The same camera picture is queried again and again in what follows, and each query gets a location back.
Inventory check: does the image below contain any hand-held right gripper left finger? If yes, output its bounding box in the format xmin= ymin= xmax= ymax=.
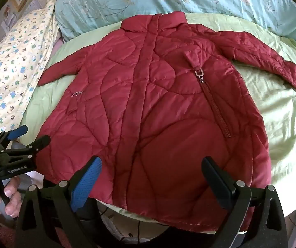
xmin=15 ymin=156 xmax=109 ymax=248

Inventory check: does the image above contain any teal floral quilt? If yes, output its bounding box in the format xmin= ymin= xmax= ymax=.
xmin=54 ymin=0 xmax=296 ymax=65

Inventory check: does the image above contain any person's left hand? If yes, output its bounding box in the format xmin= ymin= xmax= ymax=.
xmin=0 ymin=176 xmax=22 ymax=218

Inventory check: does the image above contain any light green blanket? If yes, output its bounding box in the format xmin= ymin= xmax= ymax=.
xmin=21 ymin=12 xmax=296 ymax=224

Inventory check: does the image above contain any red quilted jacket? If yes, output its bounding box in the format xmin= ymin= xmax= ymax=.
xmin=36 ymin=11 xmax=296 ymax=231

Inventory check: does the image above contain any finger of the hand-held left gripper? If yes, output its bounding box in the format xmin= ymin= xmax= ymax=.
xmin=0 ymin=134 xmax=51 ymax=161
xmin=0 ymin=125 xmax=29 ymax=148

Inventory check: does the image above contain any cream printed pillow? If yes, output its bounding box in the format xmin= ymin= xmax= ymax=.
xmin=0 ymin=0 xmax=61 ymax=132

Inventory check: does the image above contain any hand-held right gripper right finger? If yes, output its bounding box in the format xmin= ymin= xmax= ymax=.
xmin=201 ymin=156 xmax=289 ymax=248

